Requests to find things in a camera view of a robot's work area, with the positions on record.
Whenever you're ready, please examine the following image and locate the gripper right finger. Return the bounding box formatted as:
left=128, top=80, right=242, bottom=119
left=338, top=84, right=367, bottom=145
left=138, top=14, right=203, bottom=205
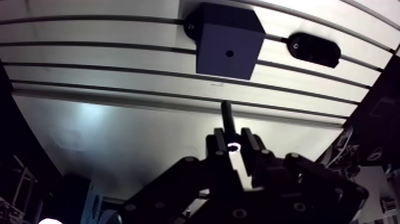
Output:
left=199, top=127, right=370, bottom=224

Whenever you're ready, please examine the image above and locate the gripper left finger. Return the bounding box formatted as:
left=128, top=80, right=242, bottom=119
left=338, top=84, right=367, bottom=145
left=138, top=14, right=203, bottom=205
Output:
left=116, top=127, right=244, bottom=224

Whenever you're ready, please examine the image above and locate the dark blue-grey block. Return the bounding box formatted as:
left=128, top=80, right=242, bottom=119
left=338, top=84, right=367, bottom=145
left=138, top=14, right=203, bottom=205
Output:
left=183, top=2, right=266, bottom=81

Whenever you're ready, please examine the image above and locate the black oval holder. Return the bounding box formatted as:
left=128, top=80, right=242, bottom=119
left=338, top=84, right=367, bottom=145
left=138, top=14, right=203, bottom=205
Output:
left=286, top=32, right=342, bottom=69

